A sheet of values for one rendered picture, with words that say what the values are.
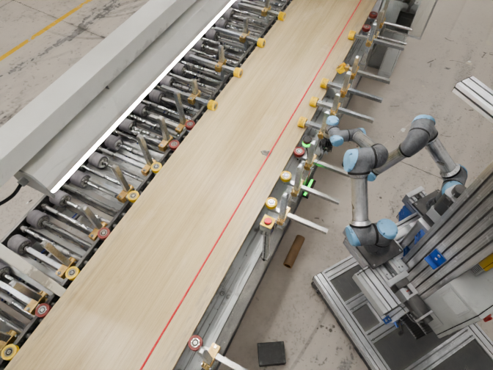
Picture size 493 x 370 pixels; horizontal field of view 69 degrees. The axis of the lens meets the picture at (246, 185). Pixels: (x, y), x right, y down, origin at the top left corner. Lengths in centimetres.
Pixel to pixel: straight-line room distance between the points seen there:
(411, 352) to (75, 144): 266
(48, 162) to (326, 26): 339
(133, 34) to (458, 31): 544
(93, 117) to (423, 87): 442
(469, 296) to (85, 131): 186
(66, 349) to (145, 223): 83
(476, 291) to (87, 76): 194
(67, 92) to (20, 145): 16
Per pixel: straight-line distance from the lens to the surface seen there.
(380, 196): 376
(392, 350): 301
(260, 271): 246
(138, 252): 241
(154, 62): 110
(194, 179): 260
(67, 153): 95
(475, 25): 639
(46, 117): 90
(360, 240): 204
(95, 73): 96
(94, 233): 266
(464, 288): 215
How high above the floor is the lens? 302
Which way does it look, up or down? 57 degrees down
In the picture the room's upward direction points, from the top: 2 degrees counter-clockwise
